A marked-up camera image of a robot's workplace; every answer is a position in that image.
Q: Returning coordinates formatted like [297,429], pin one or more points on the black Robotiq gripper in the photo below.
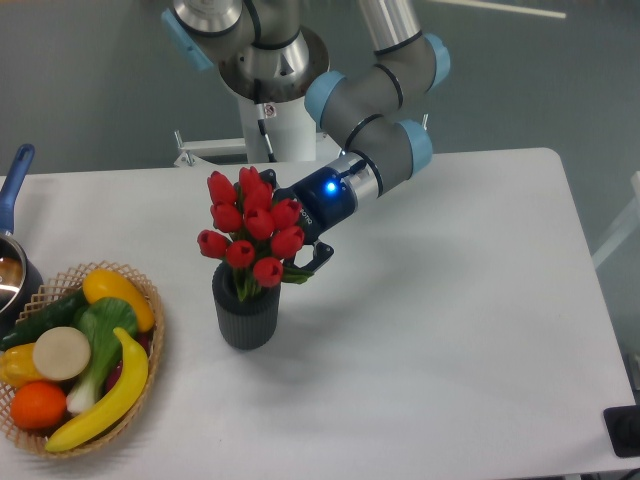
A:
[326,201]

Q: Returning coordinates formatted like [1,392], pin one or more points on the red tulip bouquet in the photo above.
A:
[253,233]

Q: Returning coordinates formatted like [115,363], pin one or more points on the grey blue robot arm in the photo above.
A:
[376,154]

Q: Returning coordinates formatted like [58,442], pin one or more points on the dark grey ribbed vase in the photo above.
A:
[244,325]

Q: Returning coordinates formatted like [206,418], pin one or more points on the yellow squash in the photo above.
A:
[102,283]

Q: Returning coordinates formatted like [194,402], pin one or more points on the green bok choy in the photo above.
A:
[97,322]

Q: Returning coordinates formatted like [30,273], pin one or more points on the yellow banana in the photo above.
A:
[113,406]

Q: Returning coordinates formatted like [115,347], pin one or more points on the woven wicker basket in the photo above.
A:
[62,285]

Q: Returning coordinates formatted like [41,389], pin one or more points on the green cucumber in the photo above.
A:
[59,313]

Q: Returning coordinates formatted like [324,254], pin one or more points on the beige round slice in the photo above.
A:
[61,353]

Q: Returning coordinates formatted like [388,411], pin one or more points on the yellow bell pepper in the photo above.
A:
[18,367]

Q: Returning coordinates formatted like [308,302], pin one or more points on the orange fruit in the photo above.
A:
[38,405]

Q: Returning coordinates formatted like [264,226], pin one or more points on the black device at table edge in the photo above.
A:
[622,424]

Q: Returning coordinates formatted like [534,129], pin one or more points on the white table clamp bracket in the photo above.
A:
[192,153]

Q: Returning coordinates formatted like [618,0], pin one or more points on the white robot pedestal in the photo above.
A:
[269,84]

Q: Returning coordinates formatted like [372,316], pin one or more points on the blue handled saucepan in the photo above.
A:
[20,279]

